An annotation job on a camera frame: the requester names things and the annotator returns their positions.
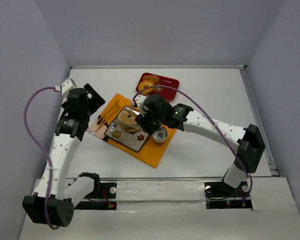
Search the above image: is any yellow ring donut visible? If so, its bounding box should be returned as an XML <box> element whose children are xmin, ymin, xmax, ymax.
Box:
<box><xmin>137</xmin><ymin>80</ymin><xmax>155</xmax><ymax>95</ymax></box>

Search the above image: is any round bagel bread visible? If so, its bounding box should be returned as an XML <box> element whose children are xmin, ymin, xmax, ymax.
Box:
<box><xmin>117</xmin><ymin>108</ymin><xmax>139</xmax><ymax>128</ymax></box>

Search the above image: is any sliced toast bread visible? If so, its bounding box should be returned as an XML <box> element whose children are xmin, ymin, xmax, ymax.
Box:
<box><xmin>123</xmin><ymin>125</ymin><xmax>142</xmax><ymax>134</ymax></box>

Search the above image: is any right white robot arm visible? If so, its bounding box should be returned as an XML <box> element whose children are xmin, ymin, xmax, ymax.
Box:
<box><xmin>131</xmin><ymin>94</ymin><xmax>265</xmax><ymax>189</ymax></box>

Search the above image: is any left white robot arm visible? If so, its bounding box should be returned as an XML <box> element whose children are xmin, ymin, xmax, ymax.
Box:
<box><xmin>22</xmin><ymin>81</ymin><xmax>106</xmax><ymax>230</ymax></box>

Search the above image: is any brown croissant bread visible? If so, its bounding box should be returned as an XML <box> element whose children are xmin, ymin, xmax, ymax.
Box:
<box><xmin>142</xmin><ymin>74</ymin><xmax>160</xmax><ymax>84</ymax></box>

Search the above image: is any orange placemat cloth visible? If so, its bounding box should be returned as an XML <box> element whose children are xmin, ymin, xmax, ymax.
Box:
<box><xmin>87</xmin><ymin>93</ymin><xmax>177</xmax><ymax>168</ymax></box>

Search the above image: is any wooden fork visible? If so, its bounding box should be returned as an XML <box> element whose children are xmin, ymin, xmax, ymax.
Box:
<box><xmin>96</xmin><ymin>99</ymin><xmax>120</xmax><ymax>132</ymax></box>

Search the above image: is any red lacquer tray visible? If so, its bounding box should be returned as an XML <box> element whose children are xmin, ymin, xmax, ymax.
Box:
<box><xmin>136</xmin><ymin>72</ymin><xmax>180</xmax><ymax>102</ymax></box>

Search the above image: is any small metal cup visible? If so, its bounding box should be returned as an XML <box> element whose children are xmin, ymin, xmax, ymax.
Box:
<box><xmin>152</xmin><ymin>126</ymin><xmax>168</xmax><ymax>144</ymax></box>

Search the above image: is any square floral ceramic plate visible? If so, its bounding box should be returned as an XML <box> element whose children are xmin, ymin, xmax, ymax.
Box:
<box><xmin>105</xmin><ymin>106</ymin><xmax>149</xmax><ymax>152</ymax></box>

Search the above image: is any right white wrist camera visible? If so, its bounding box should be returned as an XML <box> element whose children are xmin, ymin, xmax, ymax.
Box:
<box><xmin>130</xmin><ymin>95</ymin><xmax>147</xmax><ymax>112</ymax></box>

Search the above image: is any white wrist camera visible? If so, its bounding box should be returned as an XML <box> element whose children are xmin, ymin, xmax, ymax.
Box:
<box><xmin>54</xmin><ymin>77</ymin><xmax>77</xmax><ymax>99</ymax></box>
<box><xmin>130</xmin><ymin>95</ymin><xmax>147</xmax><ymax>112</ymax></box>

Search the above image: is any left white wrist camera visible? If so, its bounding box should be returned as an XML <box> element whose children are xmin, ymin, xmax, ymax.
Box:
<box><xmin>54</xmin><ymin>77</ymin><xmax>77</xmax><ymax>99</ymax></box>

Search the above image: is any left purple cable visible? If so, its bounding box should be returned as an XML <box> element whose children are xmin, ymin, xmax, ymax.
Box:
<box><xmin>23</xmin><ymin>86</ymin><xmax>62</xmax><ymax>230</ymax></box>

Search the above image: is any purple cable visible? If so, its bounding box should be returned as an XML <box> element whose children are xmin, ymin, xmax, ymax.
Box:
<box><xmin>23</xmin><ymin>86</ymin><xmax>62</xmax><ymax>230</ymax></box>
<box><xmin>131</xmin><ymin>84</ymin><xmax>253</xmax><ymax>201</ymax></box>

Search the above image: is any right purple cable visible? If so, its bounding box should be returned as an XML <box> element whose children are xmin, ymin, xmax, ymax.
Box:
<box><xmin>131</xmin><ymin>84</ymin><xmax>253</xmax><ymax>201</ymax></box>

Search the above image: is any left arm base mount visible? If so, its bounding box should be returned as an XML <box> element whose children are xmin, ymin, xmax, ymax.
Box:
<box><xmin>74</xmin><ymin>182</ymin><xmax>117</xmax><ymax>211</ymax></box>

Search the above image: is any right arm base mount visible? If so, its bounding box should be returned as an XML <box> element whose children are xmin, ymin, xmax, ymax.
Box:
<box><xmin>203</xmin><ymin>181</ymin><xmax>253</xmax><ymax>210</ymax></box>

